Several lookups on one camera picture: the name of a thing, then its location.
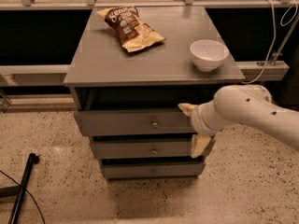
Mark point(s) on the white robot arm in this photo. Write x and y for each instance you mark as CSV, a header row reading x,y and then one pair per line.
x,y
249,105

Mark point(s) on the brown chip bag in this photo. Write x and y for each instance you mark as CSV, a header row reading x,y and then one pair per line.
x,y
133,32

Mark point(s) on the grey bottom drawer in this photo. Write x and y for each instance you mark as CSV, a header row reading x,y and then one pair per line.
x,y
152,170

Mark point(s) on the grey drawer cabinet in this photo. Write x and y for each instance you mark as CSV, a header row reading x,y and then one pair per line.
x,y
104,76

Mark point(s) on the black stand leg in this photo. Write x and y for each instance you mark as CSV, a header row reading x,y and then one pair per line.
x,y
18,191

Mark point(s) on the white bowl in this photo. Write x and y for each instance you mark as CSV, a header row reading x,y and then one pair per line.
x,y
208,54

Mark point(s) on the grey top drawer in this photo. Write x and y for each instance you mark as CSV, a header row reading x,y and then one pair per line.
x,y
132,122

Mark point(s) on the metal railing frame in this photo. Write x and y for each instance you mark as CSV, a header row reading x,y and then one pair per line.
x,y
39,37

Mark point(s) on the grey drawer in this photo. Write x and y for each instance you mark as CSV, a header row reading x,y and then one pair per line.
x,y
152,148
132,122
152,170

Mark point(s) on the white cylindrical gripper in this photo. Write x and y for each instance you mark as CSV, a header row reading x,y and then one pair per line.
x,y
197,120

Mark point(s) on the grey middle drawer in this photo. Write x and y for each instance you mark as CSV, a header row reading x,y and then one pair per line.
x,y
152,148

